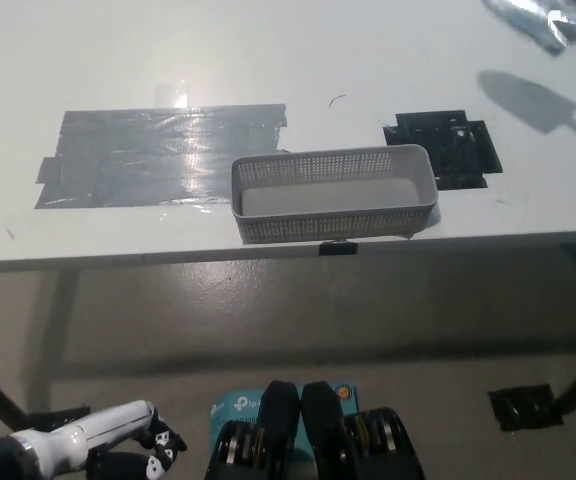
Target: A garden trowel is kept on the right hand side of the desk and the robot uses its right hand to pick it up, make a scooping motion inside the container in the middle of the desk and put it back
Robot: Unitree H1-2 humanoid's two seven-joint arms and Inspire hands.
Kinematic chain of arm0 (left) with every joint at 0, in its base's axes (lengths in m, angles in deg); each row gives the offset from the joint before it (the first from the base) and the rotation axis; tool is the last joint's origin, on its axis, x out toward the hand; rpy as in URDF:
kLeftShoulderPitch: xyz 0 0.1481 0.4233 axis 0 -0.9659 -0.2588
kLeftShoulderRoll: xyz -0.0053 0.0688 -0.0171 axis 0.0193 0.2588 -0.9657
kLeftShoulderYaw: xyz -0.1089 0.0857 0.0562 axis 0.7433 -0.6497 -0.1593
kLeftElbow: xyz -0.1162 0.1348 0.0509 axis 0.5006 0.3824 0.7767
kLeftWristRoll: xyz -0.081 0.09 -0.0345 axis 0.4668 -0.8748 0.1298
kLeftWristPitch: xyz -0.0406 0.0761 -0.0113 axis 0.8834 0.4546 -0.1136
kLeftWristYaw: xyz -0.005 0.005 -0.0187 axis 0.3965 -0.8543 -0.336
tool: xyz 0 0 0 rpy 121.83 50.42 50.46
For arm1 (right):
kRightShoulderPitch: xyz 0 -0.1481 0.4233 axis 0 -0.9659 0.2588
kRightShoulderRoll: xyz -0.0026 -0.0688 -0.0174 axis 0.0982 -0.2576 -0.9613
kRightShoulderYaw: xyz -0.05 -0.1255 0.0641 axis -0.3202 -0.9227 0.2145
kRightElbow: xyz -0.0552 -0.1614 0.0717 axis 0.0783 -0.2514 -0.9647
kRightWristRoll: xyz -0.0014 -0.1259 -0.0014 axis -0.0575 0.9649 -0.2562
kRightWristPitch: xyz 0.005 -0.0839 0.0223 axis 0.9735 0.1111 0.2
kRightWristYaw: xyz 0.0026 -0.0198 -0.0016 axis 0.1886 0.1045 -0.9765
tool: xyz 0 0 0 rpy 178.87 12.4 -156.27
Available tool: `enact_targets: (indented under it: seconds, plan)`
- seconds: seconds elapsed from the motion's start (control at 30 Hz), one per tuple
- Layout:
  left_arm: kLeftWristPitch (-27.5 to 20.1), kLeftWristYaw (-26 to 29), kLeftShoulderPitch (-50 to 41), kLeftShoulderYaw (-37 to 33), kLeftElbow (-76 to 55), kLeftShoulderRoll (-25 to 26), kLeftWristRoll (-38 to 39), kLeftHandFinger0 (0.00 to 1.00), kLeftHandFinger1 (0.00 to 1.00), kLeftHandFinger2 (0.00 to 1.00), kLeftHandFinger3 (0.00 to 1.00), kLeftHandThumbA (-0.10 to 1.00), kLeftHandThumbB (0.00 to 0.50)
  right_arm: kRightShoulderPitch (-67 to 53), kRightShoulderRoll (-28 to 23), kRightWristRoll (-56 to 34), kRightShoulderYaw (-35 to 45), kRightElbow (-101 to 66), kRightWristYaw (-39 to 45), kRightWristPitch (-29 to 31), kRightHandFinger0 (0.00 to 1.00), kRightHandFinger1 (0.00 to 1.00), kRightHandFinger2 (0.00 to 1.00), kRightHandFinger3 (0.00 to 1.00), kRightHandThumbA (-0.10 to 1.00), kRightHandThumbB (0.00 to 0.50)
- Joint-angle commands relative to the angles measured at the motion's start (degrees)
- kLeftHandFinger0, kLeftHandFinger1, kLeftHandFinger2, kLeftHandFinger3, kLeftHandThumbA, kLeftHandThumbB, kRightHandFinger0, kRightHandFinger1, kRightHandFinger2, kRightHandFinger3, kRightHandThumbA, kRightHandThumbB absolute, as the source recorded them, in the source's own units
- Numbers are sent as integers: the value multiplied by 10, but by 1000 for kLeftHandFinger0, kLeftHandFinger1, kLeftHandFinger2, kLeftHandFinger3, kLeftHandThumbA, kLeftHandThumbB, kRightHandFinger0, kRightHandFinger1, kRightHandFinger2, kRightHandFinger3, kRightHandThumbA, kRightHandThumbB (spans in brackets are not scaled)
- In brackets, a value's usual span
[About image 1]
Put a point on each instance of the black tape patch on desk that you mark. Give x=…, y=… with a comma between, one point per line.
x=443, y=150

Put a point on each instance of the black robot body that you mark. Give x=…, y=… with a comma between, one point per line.
x=283, y=415

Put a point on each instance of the teal tp-link box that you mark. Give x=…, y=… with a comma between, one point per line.
x=233, y=407

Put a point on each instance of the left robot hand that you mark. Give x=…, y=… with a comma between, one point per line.
x=103, y=430

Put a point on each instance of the gray perforated plastic basket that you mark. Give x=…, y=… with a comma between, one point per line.
x=333, y=200

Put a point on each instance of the small black tape strip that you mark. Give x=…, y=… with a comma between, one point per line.
x=338, y=248

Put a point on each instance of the large gray duct tape patch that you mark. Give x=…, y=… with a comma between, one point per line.
x=138, y=157

